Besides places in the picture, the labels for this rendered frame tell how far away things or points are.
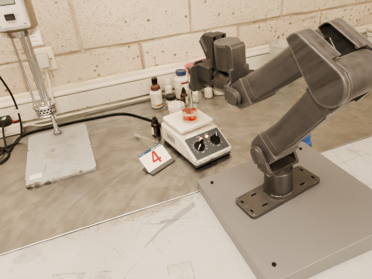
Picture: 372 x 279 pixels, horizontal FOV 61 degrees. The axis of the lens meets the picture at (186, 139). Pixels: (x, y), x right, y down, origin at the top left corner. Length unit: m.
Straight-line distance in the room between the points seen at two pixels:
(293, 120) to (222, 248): 0.30
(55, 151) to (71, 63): 0.38
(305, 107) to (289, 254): 0.28
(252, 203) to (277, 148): 0.15
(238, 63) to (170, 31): 0.69
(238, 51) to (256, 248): 0.40
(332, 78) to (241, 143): 0.59
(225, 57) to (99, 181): 0.49
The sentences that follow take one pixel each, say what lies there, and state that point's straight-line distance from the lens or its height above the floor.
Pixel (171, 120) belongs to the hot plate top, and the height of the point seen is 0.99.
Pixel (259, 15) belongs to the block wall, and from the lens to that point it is 1.55.
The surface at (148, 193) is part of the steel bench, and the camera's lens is 0.85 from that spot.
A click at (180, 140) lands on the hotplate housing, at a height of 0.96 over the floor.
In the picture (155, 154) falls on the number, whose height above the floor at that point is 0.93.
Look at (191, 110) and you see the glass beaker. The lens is 0.93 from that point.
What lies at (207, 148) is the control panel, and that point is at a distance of 0.93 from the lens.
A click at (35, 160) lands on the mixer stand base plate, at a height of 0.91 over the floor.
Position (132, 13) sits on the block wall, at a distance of 1.32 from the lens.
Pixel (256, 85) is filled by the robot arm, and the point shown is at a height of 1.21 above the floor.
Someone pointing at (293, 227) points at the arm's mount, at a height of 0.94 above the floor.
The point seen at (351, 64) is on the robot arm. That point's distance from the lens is 0.49.
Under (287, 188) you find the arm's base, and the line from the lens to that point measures 0.74.
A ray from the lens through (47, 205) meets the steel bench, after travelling 0.92.
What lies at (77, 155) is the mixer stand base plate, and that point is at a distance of 1.06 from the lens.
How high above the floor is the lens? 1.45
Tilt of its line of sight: 32 degrees down
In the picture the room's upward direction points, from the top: 5 degrees counter-clockwise
